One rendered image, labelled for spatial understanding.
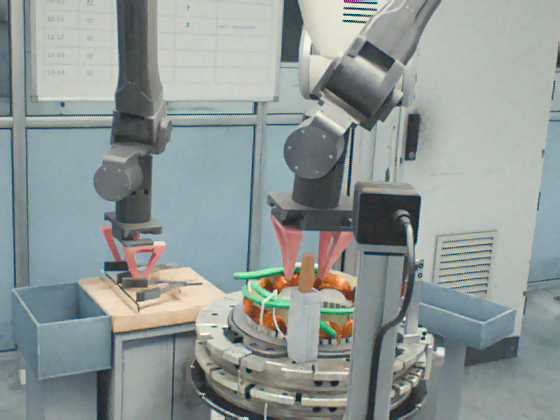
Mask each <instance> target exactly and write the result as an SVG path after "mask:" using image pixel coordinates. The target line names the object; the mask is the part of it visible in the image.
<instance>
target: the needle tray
mask: <svg viewBox="0 0 560 420"><path fill-rule="evenodd" d="M516 312H517V308H514V307H511V306H509V305H505V304H500V303H497V302H494V301H491V300H488V299H485V298H479V297H476V296H474V295H470V294H468V293H465V292H462V291H456V290H453V289H450V288H447V287H444V286H442V285H438V284H433V283H429V282H427V281H424V280H422V293H421V302H420V311H419V319H418V323H419V324H420V325H422V328H426V330H427V332H428V334H431V335H433V338H434V345H433V352H436V349H437V347H443V348H444V349H445V351H444V355H445V356H444V359H443V365H442V366H435V360H433V359H432V362H431V370H430V373H429V378H428V380H425V381H426V382H427V385H428V394H427V400H426V402H425V404H424V406H423V407H422V409H421V410H420V411H419V410H418V413H417V414H415V416H414V417H412V418H411V419H409V420H458V413H459V405H460V398H461V390H462V382H463V367H464V360H465V352H466V345H468V346H470V347H473V348H475V349H477V350H480V351H481V350H483V349H484V348H486V347H488V346H490V345H493V344H494V343H496V342H497V341H499V340H501V339H504V338H506V337H508V336H510V335H511V334H512V333H513V331H514V325H515V319H516Z"/></svg>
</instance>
